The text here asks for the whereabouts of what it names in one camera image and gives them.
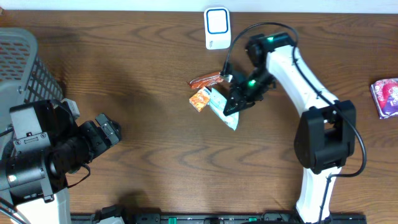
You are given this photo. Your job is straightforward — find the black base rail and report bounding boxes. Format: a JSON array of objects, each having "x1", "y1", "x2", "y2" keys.
[{"x1": 70, "y1": 205, "x2": 368, "y2": 224}]

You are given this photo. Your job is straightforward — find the pink purple snack bag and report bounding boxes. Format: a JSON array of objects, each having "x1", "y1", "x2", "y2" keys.
[{"x1": 370, "y1": 78, "x2": 397, "y2": 119}]

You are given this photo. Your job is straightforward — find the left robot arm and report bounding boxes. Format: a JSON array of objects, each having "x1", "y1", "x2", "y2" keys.
[{"x1": 1, "y1": 99, "x2": 127, "y2": 223}]

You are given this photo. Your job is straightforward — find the orange Kleenex tissue pack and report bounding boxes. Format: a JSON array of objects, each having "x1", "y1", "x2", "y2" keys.
[{"x1": 189, "y1": 86, "x2": 211, "y2": 112}]

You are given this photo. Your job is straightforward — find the green wet wipes packet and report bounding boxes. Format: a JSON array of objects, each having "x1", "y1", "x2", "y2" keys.
[{"x1": 209, "y1": 88, "x2": 239, "y2": 131}]

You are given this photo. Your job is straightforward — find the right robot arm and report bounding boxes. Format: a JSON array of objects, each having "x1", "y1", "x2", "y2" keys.
[{"x1": 223, "y1": 33, "x2": 356, "y2": 223}]

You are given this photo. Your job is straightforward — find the orange snack bar wrapper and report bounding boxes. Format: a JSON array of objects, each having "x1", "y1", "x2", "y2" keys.
[{"x1": 187, "y1": 72, "x2": 224, "y2": 89}]

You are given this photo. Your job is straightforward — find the grey plastic basket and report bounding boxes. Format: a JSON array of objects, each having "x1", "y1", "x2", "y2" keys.
[{"x1": 0, "y1": 28, "x2": 63, "y2": 132}]

